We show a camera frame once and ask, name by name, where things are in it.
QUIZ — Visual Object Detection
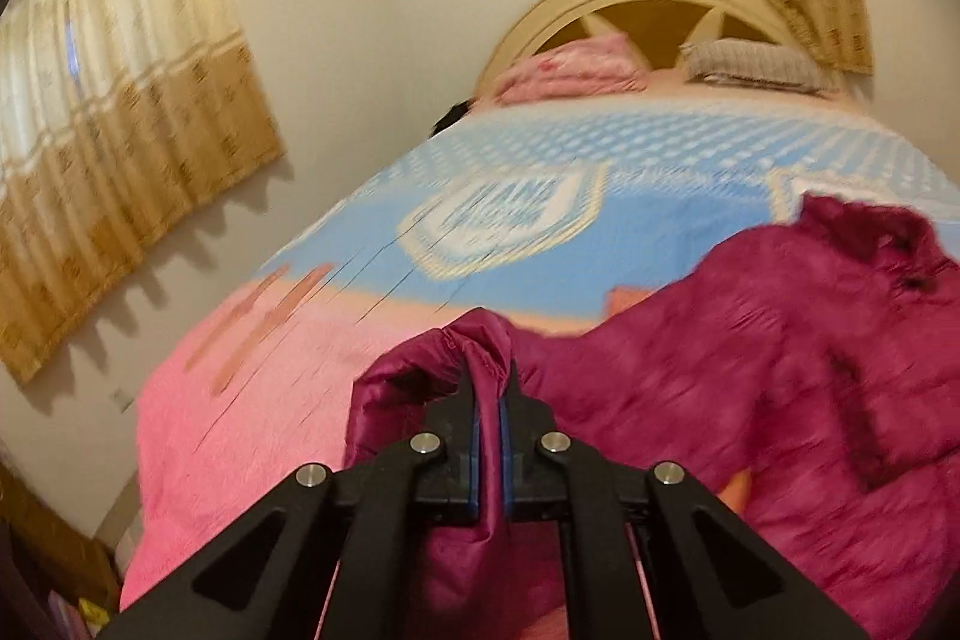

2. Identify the pink folded quilt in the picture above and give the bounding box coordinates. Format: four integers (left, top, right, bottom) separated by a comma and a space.
492, 32, 649, 106

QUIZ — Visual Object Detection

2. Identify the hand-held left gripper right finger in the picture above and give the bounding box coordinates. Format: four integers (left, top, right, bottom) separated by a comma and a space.
501, 361, 871, 640

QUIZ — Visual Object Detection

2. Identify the magenta puffer jacket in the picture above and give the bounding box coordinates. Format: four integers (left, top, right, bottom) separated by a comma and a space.
343, 194, 960, 640

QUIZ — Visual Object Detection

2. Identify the pink and blue printed blanket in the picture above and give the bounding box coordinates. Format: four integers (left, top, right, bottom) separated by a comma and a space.
120, 82, 960, 640

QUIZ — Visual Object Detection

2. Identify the large beige patterned curtain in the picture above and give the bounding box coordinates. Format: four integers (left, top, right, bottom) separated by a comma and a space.
0, 0, 287, 386

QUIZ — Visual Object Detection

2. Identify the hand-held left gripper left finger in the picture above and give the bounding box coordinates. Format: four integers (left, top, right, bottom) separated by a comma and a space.
96, 364, 482, 640

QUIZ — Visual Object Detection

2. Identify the wooden furniture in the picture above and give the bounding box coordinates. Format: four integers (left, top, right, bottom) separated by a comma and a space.
0, 460, 121, 640

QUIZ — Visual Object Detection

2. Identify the black object beside bed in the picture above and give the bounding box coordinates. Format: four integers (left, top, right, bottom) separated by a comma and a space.
430, 97, 481, 134

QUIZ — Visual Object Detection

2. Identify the striped pillow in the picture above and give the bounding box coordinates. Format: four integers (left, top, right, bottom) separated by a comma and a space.
679, 40, 835, 92

